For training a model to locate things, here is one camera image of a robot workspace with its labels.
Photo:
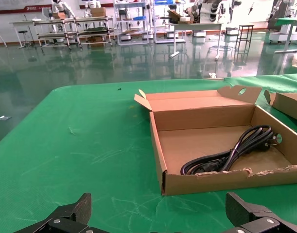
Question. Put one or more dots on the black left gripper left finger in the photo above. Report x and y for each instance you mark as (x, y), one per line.
(70, 218)

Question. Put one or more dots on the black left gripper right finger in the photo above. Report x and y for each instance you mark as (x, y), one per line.
(250, 218)

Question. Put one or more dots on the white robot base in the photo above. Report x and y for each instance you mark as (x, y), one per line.
(278, 37)

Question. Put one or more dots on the square cardboard box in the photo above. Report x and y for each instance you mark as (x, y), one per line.
(199, 116)

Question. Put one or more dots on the cardboard box with oval holes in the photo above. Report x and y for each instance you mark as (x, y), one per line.
(289, 102)

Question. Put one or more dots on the white flat box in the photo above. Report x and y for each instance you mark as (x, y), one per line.
(186, 20)

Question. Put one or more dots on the dark open box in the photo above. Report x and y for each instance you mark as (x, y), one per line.
(175, 17)

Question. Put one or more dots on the green table mat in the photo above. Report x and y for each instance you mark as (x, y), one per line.
(77, 145)

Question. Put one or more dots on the small floor litter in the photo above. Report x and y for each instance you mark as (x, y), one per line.
(5, 118)

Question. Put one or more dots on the metal tube rack cart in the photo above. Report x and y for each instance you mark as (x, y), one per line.
(73, 35)

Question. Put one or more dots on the black round stool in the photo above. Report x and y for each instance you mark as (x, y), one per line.
(23, 32)

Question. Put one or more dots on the green topped table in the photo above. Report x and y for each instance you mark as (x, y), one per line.
(290, 21)

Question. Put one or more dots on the white desk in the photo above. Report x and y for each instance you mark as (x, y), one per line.
(199, 23)

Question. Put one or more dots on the white workbench table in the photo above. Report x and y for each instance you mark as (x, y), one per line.
(22, 22)

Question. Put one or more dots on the brown flat carton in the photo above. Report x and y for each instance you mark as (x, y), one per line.
(58, 16)

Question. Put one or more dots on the light cardboard carton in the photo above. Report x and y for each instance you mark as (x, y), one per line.
(98, 12)

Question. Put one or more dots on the white humanoid robot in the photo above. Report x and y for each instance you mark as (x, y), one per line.
(195, 11)
(217, 9)
(92, 6)
(62, 6)

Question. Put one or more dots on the blue plastic tray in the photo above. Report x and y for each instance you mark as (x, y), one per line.
(139, 18)

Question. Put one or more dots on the shelving unit with blue bins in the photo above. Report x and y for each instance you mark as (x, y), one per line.
(162, 24)

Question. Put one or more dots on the black metal stool frame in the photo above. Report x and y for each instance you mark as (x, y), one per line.
(245, 26)

